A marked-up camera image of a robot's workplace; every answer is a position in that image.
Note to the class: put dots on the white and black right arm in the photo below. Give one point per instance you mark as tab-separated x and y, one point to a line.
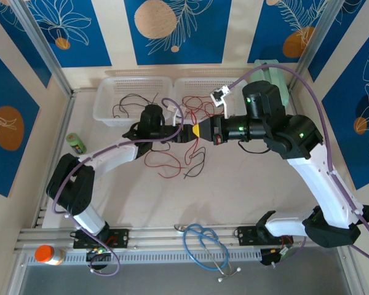
319	184

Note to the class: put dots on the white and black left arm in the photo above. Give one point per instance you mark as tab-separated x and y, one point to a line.
110	156

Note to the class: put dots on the white perforated plastic basket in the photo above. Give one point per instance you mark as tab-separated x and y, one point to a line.
110	89
196	87

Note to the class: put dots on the mint green zip case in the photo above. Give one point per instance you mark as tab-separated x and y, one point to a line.
276	75

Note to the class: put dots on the green cylindrical can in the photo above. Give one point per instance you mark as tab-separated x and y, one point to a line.
75	141

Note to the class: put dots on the blue stethoscope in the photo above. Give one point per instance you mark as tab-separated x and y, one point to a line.
180	227

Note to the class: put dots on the aluminium table edge rails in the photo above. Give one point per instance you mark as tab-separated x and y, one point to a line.
160	236

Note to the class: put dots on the black controller board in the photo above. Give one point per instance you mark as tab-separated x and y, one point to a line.
98	261
273	256

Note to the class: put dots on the bottle with orange lid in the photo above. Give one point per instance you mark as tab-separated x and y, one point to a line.
44	253

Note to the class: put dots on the aluminium frame post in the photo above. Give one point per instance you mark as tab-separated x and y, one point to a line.
312	46
43	46

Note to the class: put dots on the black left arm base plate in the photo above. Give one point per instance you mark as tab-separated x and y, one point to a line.
123	236

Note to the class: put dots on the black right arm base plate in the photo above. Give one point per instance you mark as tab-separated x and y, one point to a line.
246	236

